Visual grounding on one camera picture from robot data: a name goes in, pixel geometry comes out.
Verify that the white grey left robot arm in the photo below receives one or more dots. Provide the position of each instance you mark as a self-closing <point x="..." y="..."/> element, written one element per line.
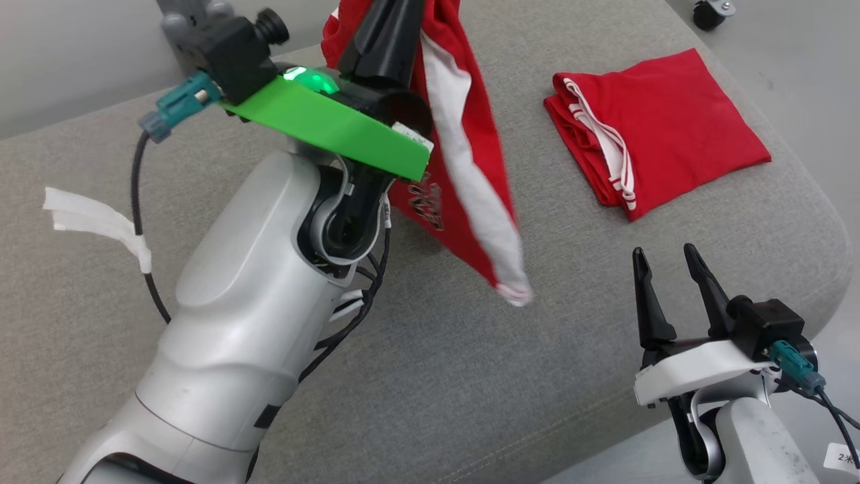
<point x="235" y="302"/>

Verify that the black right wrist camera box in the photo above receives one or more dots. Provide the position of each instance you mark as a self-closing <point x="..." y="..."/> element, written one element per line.
<point x="769" y="326"/>

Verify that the red jersey with number print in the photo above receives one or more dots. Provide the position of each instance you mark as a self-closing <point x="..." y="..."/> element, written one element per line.
<point x="685" y="128"/>

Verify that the red shorts with white panel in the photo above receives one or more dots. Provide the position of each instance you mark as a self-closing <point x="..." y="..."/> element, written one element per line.
<point x="470" y="168"/>

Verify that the black caster wheel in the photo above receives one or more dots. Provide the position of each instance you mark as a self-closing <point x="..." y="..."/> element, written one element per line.
<point x="707" y="17"/>

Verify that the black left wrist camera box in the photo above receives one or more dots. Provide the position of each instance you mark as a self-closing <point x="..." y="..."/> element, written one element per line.
<point x="228" y="57"/>

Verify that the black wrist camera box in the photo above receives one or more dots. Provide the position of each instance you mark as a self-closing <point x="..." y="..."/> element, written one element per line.
<point x="228" y="57"/>
<point x="769" y="326"/>

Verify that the grey cushion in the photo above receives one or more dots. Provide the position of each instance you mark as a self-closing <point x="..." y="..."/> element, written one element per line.
<point x="571" y="323"/>

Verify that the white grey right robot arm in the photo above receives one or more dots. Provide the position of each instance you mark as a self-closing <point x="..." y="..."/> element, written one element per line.
<point x="752" y="444"/>

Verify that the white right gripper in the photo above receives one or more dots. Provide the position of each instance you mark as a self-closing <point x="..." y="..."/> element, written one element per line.
<point x="699" y="373"/>

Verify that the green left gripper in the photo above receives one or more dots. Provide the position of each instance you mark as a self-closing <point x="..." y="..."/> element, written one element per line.
<point x="336" y="128"/>

